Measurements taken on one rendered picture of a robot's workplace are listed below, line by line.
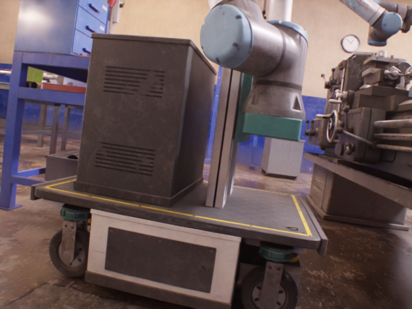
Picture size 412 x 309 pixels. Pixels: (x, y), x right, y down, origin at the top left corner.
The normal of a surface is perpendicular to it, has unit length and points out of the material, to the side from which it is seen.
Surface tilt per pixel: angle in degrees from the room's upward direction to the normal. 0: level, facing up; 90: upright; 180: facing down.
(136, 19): 90
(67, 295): 0
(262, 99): 70
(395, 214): 90
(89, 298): 0
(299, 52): 88
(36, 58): 90
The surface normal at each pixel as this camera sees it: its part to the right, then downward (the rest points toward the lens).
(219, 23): -0.73, 0.03
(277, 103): -0.10, -0.29
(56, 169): -0.08, 0.05
